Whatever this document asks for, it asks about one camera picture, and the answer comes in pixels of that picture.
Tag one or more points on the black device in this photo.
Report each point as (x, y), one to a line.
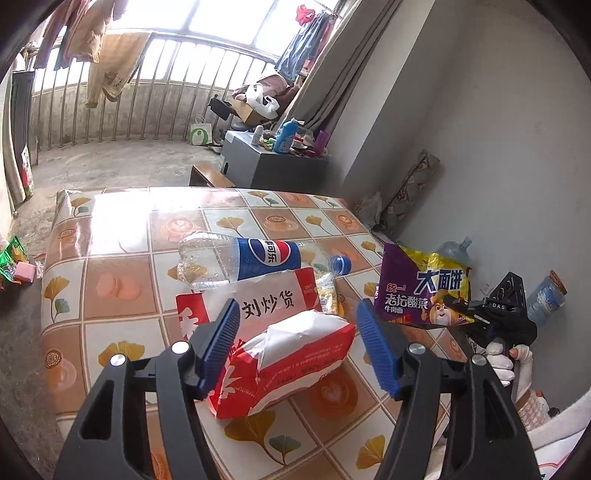
(220, 106)

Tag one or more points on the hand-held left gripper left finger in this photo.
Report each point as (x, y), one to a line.
(221, 337)

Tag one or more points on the beige printed towel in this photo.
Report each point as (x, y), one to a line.
(115, 64)

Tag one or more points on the small yellow clear packet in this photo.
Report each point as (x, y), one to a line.
(330, 295)

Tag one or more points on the person's right forearm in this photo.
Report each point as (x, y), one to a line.
(531, 401)

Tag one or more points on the purple cup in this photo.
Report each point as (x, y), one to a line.
(322, 143)

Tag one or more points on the red hanging cloth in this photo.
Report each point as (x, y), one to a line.
(304, 14)

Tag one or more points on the dark grey panel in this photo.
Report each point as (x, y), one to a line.
(22, 110)

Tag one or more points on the red white paper bag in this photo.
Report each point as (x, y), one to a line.
(272, 295)

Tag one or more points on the table with patterned tablecloth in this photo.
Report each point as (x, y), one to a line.
(115, 286)

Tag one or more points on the clear bottle with blue label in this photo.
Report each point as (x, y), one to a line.
(258, 258)

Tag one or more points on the person's right hand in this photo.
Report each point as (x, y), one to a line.
(498, 364)

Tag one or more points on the white green shopping bag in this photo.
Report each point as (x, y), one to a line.
(202, 134)

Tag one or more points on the hanging blue jeans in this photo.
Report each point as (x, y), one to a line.
(302, 46)

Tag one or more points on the purple yellow noodle packet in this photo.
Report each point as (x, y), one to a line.
(411, 290)

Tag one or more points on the red tissue pack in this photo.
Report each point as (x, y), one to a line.
(295, 364)

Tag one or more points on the pink block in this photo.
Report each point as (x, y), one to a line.
(25, 272)

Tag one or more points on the pink clothing pile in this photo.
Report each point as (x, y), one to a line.
(277, 85)

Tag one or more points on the pink hanging garment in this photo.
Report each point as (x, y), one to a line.
(55, 37)

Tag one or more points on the blue labelled water jug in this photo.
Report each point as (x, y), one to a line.
(547, 295)

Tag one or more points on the metal balcony railing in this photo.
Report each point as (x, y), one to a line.
(175, 92)

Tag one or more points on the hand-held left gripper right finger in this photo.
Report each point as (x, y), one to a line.
(376, 341)

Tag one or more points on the crumpled white plastic bag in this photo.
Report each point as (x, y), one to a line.
(369, 207)

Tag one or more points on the green red carton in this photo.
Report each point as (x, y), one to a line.
(26, 168)

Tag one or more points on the green snack packet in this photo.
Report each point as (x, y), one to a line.
(11, 263)

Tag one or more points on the grey cabinet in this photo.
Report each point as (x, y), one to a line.
(272, 168)

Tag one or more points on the beige curtain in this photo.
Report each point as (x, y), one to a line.
(351, 60)

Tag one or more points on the brown wooden stool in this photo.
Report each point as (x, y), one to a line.
(210, 175)

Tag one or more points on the cardboard box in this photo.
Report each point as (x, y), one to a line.
(244, 113)

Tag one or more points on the blue detergent bottle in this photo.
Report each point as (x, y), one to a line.
(285, 136)

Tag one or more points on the large window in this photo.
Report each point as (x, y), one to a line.
(221, 14)

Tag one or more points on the small white bottle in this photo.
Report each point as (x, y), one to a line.
(258, 134)

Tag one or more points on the patterned fabric roll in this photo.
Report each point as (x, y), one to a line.
(411, 189)

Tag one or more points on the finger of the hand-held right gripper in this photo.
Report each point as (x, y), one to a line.
(466, 308)

